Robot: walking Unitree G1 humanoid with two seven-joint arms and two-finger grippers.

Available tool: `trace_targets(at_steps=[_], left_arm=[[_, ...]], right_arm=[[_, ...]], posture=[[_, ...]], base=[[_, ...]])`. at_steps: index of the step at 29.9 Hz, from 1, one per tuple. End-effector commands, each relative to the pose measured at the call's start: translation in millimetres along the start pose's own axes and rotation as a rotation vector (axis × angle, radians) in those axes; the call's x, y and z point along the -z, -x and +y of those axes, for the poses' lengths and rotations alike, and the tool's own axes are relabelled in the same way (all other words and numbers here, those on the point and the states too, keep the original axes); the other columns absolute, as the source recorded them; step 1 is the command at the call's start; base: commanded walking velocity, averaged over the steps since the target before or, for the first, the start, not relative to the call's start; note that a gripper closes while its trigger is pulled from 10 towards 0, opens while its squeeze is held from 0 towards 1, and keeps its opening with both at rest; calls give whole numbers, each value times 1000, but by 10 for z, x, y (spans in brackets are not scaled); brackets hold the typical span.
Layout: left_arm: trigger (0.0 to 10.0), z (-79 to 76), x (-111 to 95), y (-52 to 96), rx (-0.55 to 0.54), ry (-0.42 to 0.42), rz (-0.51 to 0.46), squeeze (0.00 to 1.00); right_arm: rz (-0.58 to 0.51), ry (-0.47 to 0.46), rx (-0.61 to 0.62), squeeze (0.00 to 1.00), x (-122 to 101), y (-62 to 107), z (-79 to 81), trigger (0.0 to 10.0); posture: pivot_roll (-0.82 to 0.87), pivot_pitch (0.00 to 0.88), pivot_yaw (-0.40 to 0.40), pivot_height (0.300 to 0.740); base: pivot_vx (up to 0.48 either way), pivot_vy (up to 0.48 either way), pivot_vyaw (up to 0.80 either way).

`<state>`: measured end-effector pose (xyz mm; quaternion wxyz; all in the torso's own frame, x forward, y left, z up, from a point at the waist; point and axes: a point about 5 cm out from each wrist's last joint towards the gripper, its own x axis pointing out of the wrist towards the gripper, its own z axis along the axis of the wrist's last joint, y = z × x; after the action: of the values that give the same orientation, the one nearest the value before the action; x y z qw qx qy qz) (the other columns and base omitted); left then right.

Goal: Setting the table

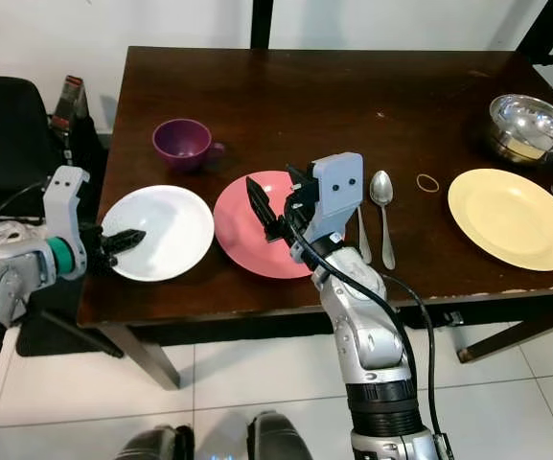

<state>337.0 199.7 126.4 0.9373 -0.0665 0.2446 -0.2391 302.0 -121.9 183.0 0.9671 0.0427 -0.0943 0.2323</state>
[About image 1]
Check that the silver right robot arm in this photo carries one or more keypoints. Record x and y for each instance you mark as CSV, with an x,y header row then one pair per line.
x,y
367,335

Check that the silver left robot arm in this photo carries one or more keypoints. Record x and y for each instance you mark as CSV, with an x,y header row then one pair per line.
x,y
8,273

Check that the pink plate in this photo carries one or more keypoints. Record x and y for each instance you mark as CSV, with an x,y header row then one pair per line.
x,y
240,235

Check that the white plate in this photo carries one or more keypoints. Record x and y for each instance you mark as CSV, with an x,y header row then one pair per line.
x,y
166,230

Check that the silver cutlery piece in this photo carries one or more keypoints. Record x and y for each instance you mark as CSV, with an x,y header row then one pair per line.
x,y
364,240

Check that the purple cup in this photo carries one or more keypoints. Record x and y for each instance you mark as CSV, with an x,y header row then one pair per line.
x,y
182,144

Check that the dark wooden table leg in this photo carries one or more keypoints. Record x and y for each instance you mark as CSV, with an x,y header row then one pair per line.
x,y
516,335
149,355

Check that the tan rubber band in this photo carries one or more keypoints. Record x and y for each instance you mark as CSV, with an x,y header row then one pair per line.
x,y
418,182

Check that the black office chair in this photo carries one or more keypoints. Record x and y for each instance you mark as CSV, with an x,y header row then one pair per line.
x,y
17,134

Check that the brown black handheld device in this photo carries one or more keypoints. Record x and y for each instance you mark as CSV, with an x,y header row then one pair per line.
x,y
68,101

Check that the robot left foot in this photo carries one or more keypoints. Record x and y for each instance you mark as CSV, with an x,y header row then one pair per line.
x,y
156,444

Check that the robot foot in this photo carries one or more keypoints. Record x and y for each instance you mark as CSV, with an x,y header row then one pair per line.
x,y
274,437
156,444

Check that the yellow plate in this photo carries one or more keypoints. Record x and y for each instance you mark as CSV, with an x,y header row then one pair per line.
x,y
511,218

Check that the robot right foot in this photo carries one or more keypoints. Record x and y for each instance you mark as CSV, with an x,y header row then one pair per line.
x,y
274,437

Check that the steel bowl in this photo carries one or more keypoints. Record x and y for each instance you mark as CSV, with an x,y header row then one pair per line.
x,y
533,129

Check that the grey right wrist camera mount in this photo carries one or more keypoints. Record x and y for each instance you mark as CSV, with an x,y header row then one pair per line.
x,y
335,187

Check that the black vertical wall post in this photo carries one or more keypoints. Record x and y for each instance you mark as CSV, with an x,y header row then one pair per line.
x,y
262,24

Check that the black slanted wall post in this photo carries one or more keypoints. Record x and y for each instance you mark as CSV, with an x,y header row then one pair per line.
x,y
544,29

